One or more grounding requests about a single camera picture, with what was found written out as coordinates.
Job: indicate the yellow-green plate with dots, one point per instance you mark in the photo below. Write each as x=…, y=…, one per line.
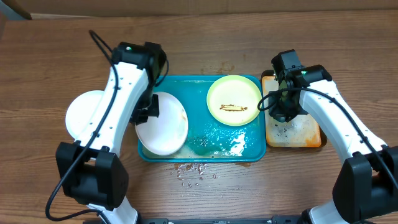
x=233, y=100

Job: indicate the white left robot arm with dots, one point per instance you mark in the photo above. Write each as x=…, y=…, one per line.
x=90, y=169

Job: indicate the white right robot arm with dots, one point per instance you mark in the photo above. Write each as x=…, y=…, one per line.
x=367, y=183

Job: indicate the teal plastic tray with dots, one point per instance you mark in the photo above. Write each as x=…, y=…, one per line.
x=209, y=140

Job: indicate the white plate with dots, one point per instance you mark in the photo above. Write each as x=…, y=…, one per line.
x=81, y=112
x=167, y=133

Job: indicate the white plate front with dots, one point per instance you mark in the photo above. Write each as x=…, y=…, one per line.
x=81, y=112

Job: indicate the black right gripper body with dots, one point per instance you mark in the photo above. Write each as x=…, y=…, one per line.
x=283, y=106

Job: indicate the orange soapy tray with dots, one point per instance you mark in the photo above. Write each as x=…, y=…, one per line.
x=302, y=131

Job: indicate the cardboard back panel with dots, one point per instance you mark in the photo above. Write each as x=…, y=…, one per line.
x=120, y=8

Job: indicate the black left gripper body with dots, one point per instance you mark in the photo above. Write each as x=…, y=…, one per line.
x=142, y=111

